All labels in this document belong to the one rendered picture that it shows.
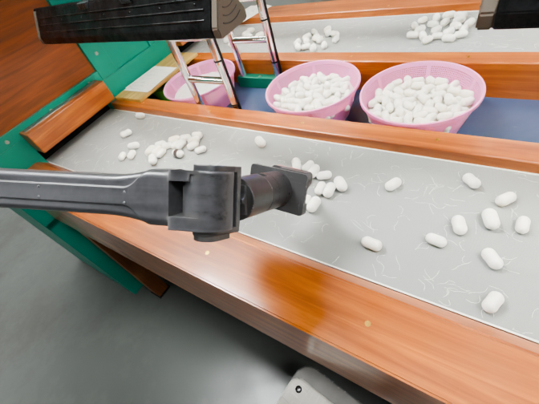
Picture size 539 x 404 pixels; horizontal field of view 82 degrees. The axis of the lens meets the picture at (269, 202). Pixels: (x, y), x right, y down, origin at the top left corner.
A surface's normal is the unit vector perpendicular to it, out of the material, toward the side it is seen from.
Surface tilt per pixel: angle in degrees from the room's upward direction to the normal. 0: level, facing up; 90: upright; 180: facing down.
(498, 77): 90
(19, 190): 46
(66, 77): 90
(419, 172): 0
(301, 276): 0
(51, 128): 90
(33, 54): 90
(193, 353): 0
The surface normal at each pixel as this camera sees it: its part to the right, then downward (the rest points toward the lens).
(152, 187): -0.15, 0.09
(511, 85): -0.50, 0.73
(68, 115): 0.83, 0.24
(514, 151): -0.25, -0.64
